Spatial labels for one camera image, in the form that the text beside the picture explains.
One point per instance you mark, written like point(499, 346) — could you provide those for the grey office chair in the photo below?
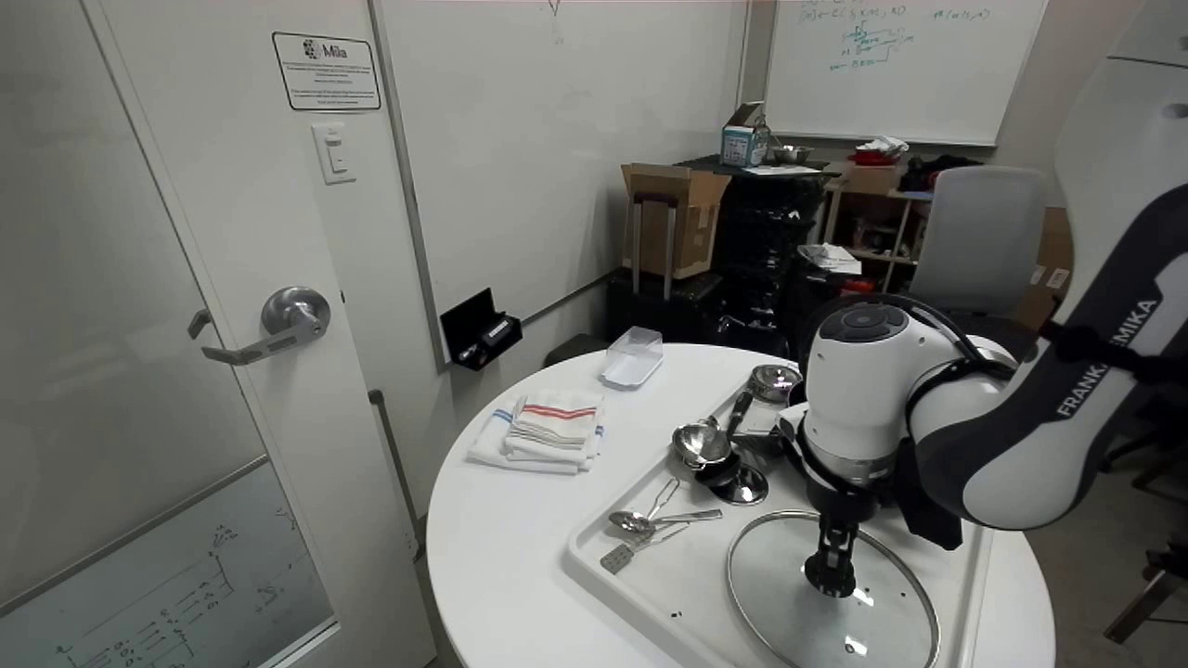
point(981, 241)

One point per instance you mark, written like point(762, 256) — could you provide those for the white plastic tray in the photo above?
point(671, 596)

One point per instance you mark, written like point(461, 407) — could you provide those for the wall whiteboard with writing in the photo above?
point(904, 75)

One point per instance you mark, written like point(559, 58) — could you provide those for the white door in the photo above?
point(247, 494)

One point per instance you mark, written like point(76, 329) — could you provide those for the steel ladle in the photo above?
point(701, 444)

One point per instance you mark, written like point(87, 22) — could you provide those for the black stand leg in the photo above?
point(1154, 586)

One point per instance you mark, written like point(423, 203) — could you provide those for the black wall holder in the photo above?
point(478, 333)

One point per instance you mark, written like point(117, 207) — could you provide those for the white cloth with red stripe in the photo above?
point(559, 421)

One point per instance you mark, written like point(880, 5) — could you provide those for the small blue box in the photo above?
point(744, 143)

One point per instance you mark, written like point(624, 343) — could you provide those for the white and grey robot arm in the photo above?
point(867, 385)

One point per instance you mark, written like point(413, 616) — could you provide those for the brown cardboard box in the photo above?
point(674, 215)

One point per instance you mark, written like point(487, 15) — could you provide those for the steel spoon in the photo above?
point(635, 526)

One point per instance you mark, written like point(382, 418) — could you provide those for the white cloth with blue stripe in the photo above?
point(523, 449)

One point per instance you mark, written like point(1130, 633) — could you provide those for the black cabinet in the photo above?
point(770, 247)

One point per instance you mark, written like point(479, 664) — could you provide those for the small steel cup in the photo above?
point(778, 385)

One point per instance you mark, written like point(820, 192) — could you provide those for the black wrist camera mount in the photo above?
point(930, 494)

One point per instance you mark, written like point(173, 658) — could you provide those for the clear plastic container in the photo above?
point(634, 357)

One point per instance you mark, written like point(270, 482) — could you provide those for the white light switch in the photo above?
point(337, 155)

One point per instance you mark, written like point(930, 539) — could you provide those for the glass lid with black knob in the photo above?
point(794, 606)

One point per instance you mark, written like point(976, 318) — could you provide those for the wooden shelf unit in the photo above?
point(875, 223)

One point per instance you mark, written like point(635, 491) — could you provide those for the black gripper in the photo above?
point(843, 506)

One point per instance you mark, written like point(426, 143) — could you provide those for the white printed door sign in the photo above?
point(328, 72)

